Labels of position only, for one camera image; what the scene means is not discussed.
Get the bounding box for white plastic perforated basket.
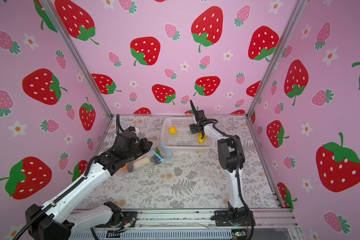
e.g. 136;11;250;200
161;117;215;152

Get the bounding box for small yellow lemon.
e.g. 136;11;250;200
169;127;177;135

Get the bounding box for clear zip bag blue zipper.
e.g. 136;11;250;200
125;140;172;173

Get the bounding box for yellow bell pepper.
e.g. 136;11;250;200
198;133;207;144

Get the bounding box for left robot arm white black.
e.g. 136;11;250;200
14;131;153;240

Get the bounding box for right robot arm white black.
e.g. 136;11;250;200
190;120;256;228

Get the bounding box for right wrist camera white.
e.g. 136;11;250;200
193;110;206;123

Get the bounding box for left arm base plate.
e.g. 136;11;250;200
96;211;138;229

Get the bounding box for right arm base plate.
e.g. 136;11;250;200
211;210;256;227

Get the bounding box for left frame post aluminium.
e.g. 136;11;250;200
40;0;113;119

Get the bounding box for frame post aluminium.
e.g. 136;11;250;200
40;0;113;119
247;0;308;119

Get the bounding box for aluminium rail base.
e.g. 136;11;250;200
72;208;304;240

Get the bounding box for right frame post aluminium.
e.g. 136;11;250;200
247;0;308;119

